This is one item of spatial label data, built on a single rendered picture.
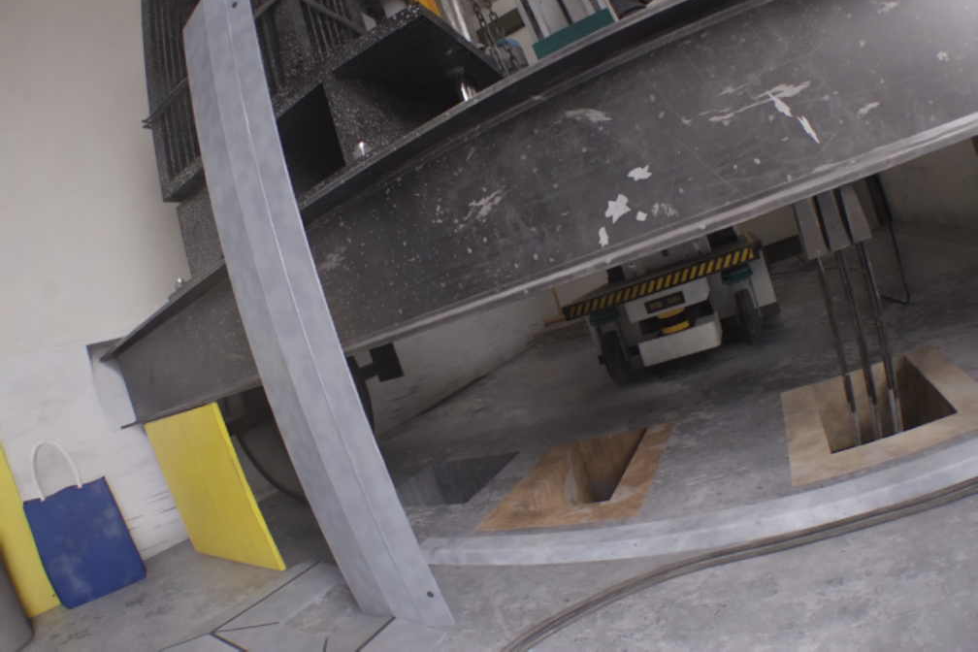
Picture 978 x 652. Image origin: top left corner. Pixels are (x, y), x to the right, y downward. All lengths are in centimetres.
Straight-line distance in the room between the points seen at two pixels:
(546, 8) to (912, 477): 203
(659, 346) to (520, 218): 107
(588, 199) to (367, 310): 40
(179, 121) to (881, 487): 143
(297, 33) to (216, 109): 25
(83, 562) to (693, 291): 193
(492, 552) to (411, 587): 18
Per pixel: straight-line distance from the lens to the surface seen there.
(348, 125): 86
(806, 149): 61
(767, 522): 73
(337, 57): 90
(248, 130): 76
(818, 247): 95
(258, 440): 174
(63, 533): 157
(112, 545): 158
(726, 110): 61
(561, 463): 125
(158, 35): 141
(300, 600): 103
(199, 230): 120
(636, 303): 164
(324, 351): 67
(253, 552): 130
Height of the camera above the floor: 42
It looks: 2 degrees up
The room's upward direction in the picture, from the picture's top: 19 degrees counter-clockwise
